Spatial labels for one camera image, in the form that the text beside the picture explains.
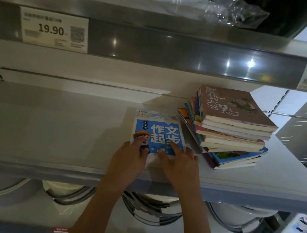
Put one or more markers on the person's right hand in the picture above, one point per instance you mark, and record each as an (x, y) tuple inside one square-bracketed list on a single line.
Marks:
[(183, 173)]

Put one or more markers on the person's left hand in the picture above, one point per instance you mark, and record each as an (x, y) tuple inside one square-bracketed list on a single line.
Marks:
[(127, 164)]

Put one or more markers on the person's left thumb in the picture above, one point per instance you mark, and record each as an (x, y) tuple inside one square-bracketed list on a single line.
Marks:
[(144, 153)]

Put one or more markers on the person's right thumb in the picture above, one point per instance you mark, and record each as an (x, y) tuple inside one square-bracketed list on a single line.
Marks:
[(162, 160)]

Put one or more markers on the blue cartoon cover book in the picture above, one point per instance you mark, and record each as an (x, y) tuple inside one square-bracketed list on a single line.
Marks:
[(159, 130)]

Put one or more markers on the person's left forearm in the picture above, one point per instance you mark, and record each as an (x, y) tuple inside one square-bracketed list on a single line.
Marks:
[(97, 216)]

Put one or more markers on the person's right forearm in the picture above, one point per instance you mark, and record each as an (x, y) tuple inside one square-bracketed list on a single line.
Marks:
[(196, 229)]

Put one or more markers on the stack of colourful books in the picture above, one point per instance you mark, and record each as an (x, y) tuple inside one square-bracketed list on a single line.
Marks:
[(233, 124)]

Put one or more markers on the grey metal shelf board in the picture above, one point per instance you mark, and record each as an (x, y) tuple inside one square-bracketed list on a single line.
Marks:
[(53, 128)]

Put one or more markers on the red and white shelf tag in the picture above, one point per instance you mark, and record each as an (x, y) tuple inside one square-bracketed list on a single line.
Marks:
[(60, 232)]

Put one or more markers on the grey shelf with red tags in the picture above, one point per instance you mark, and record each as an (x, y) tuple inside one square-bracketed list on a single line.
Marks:
[(25, 213)]

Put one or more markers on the large white price label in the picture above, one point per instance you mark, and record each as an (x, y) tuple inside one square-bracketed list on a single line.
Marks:
[(54, 30)]

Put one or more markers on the black glossy container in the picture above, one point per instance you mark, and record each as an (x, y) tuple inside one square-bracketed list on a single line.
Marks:
[(285, 13)]

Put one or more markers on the grey shelf with glossy rail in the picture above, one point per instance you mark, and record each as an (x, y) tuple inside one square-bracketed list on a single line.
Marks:
[(181, 49)]

